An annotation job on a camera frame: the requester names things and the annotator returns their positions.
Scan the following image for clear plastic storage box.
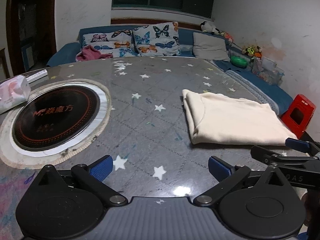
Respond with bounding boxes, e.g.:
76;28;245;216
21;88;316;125
252;57;285;85

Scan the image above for butterfly pillow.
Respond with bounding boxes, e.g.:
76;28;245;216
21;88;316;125
132;22;180;56
81;30;138;58

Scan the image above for right hand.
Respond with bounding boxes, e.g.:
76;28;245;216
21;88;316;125
301;192;311;227

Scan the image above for cream white garment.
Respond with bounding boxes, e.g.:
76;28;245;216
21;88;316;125
182;89;297;146

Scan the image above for pink tissue pack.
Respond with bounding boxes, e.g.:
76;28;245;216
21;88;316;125
0;75;31;114

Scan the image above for white remote control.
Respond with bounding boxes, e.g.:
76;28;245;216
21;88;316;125
27;69;48;83

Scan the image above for yellow orange plush toys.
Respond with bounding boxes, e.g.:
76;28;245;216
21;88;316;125
242;45;263;59

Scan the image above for right butterfly pillow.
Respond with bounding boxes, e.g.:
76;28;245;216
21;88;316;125
132;22;180;56

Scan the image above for black white plush toy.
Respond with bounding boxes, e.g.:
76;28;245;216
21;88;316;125
200;21;220;35

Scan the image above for pink crumpled cloth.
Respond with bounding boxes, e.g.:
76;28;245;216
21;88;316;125
75;45;113;62

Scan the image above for left butterfly pillow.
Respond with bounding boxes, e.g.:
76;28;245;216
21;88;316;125
81;30;138;58

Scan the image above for black round induction cooktop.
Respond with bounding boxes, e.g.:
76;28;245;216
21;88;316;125
12;83;101;158

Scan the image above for grey plain cushion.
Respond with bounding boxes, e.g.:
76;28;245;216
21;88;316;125
193;33;230;62

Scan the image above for green round toy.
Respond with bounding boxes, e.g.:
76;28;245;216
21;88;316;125
230;56;248;68

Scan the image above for red plastic stool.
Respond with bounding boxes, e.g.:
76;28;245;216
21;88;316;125
280;94;316;139

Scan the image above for grey star tablecloth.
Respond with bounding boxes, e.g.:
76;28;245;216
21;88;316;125
0;56;301;240

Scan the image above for blue sofa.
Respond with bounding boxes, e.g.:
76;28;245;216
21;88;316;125
47;22;293;114

